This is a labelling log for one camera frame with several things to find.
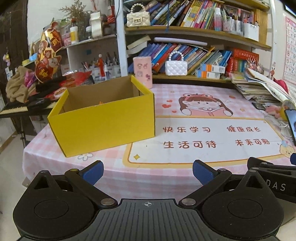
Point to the white quilted pearl handbag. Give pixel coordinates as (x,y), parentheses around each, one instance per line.
(175,67)

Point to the red packaging bag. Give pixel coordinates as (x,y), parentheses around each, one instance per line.
(70,80)

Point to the pink checkered tablecloth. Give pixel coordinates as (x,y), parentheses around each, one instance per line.
(119,180)

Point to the white yellow bottle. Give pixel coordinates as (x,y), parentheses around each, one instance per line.
(74,35)

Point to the beige cloth pile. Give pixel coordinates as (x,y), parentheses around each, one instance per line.
(16,89)

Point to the pink cartoon desk mat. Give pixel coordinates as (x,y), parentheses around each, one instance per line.
(215,125)

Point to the wooden bookshelf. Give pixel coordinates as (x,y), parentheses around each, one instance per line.
(203,31)

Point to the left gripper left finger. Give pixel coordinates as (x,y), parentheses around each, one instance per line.
(84,181)

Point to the stack of magazines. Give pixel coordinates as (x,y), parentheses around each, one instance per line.
(259,88)

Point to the white cubby shelf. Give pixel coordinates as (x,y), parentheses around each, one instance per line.
(98,56)

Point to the cream quilted pearl handbag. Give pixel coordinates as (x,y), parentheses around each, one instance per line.
(138,18)

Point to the orange white medicine box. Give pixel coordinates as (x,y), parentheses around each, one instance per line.
(207,74)
(213,68)

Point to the black electric piano keyboard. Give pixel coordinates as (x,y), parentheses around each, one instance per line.
(23,111)

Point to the red gold fortune god decoration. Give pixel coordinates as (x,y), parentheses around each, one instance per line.
(47,61)

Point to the orange white medicine box upper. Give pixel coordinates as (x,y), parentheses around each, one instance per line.
(213,68)

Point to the smartphone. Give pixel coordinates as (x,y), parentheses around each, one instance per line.
(291,119)

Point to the orange white medicine box lower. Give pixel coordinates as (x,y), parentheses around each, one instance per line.
(207,74)

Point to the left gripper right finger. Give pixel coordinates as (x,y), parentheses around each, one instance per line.
(212,182)

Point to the pink cylindrical container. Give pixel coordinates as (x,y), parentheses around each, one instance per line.
(143,70)

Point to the yellow cardboard box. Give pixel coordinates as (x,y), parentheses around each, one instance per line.
(81,126)

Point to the red dictionary book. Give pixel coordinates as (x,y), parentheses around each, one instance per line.
(243,54)

